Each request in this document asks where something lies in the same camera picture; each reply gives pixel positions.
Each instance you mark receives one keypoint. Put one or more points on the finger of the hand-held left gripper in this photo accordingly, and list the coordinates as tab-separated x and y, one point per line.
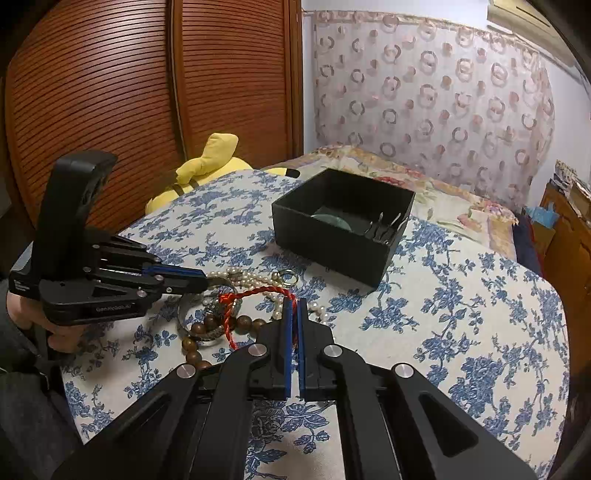
138	258
184	284

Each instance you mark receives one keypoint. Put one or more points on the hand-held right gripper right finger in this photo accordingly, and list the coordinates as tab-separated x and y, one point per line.
302	337

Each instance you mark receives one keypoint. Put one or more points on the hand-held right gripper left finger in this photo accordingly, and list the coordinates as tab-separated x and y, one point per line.
289	332

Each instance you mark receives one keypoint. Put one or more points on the black square box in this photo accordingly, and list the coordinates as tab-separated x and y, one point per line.
332	258

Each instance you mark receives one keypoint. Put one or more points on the person's left hand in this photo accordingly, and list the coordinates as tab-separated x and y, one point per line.
23	314

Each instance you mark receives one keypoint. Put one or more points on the silver metal bangle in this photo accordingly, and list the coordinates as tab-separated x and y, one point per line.
210	337

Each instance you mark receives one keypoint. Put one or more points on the green jade bangle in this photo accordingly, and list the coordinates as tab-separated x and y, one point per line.
344	224

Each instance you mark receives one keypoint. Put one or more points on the brown slatted wooden wardrobe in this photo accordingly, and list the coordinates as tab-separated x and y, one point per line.
115	92

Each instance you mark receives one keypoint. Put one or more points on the yellow plush toy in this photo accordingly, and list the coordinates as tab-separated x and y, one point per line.
217	152

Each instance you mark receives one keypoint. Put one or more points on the bunch of silver hair clips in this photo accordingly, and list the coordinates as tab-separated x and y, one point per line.
385	228

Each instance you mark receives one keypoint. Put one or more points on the blue floral tablecloth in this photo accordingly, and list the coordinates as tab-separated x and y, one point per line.
461	323

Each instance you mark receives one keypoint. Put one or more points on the sheer circle-pattern curtain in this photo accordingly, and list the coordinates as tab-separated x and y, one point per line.
425	101

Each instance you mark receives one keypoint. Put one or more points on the blue plastic bag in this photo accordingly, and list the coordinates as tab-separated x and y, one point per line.
541	217

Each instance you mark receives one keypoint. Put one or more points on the wooden cabinet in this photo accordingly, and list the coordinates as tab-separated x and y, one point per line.
570	249

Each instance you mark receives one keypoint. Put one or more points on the white air conditioner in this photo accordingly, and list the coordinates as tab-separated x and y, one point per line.
521	23

